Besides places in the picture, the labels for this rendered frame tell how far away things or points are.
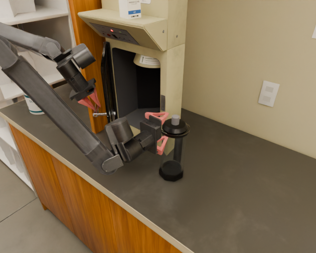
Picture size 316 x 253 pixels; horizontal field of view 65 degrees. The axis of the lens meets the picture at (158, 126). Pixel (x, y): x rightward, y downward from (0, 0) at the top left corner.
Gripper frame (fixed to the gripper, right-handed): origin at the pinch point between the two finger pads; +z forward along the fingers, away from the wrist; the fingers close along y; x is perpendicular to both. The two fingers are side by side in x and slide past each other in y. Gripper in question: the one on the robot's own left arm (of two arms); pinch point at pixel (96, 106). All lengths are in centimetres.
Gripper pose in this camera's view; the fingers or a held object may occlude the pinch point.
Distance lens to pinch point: 97.2
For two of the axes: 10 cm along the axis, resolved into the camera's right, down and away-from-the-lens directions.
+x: 1.6, 5.4, -8.3
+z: 4.4, 7.1, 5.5
